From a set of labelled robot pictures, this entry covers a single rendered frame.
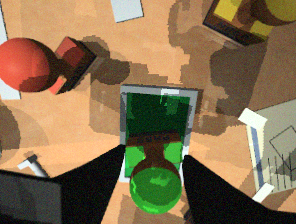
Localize white square tile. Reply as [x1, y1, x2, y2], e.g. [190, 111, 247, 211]
[111, 0, 143, 23]

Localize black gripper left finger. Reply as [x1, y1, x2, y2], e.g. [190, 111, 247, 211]
[0, 144, 126, 224]

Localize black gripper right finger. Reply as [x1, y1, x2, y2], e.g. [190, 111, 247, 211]
[182, 154, 296, 224]

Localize grey flat strip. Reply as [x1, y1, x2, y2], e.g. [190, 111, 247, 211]
[0, 4, 21, 99]

